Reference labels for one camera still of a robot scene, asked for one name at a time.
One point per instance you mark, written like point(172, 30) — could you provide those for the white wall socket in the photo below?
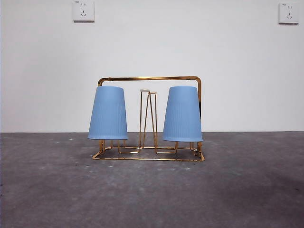
point(83, 10)
point(288, 13)

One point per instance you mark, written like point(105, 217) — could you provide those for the blue ribbed plastic cup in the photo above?
point(183, 114)
point(108, 114)

